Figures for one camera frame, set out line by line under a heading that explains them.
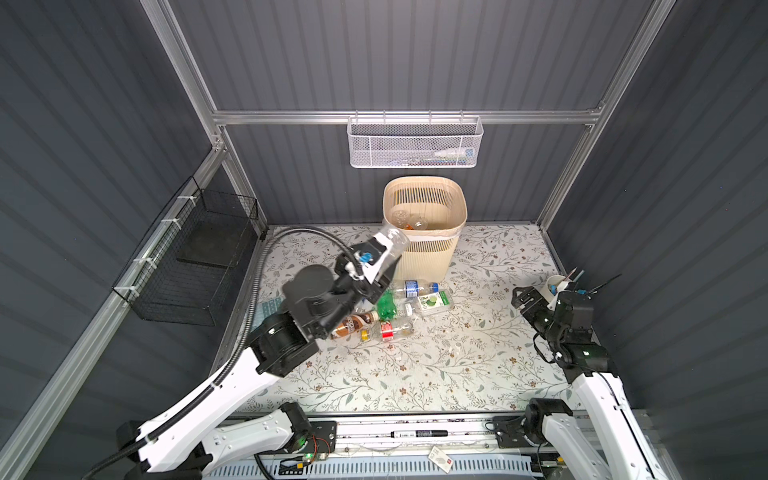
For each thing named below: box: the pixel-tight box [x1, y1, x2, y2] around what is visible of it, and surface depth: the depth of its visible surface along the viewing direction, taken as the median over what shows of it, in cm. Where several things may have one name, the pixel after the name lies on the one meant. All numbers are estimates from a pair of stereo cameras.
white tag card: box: [428, 446, 454, 474], surface depth 71 cm
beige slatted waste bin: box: [382, 176, 468, 284], surface depth 100 cm
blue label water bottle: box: [395, 280, 441, 298], surface depth 98 cm
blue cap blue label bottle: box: [354, 225, 410, 284], surface depth 46 cm
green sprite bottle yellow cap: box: [376, 288, 397, 321], surface depth 95 cm
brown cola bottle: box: [330, 311, 380, 339], surface depth 91 cm
